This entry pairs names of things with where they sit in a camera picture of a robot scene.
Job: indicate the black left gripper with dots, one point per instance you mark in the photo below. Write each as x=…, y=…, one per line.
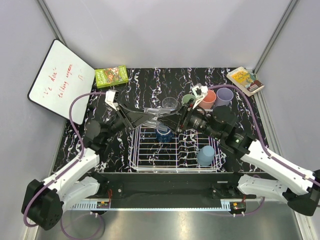
x=132, y=119

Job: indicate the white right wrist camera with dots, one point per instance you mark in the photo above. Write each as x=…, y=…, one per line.
x=200, y=92

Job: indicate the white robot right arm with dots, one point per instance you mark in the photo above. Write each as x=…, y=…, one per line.
x=293, y=185

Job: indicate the light blue plastic cup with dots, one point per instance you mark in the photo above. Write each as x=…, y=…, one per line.
x=205, y=156

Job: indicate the white wire dish rack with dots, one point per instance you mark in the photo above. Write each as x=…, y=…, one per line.
x=178, y=155

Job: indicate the green plastic cup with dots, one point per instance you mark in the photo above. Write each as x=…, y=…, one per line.
x=188, y=98

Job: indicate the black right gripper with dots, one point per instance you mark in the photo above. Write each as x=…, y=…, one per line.
x=174, y=121

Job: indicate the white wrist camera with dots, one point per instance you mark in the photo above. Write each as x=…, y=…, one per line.
x=200, y=92
x=111, y=97

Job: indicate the clear glass tumbler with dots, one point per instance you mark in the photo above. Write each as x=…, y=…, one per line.
x=157, y=112
x=170, y=103

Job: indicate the white slotted cable duct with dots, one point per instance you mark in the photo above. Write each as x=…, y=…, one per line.
x=91, y=205

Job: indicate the yellow paperback book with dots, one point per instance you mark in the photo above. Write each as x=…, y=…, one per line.
x=241, y=77

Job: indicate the pink plastic cup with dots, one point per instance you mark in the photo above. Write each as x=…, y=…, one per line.
x=208, y=102

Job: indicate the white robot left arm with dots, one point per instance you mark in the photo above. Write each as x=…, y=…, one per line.
x=46, y=201

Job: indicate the white dry-erase board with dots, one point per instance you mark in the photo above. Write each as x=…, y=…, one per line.
x=62, y=77

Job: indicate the dark blue ceramic mug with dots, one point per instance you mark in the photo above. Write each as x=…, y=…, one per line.
x=163, y=133

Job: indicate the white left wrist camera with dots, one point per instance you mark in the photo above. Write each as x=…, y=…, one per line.
x=111, y=97

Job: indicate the green paperback book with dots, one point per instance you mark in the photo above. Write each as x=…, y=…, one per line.
x=108, y=77

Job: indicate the red paperback book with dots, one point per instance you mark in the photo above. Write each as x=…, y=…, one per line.
x=252, y=86

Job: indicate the lilac plastic cup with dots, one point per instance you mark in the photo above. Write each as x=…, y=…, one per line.
x=223, y=97

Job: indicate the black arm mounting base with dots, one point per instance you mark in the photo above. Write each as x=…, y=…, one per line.
x=168, y=190

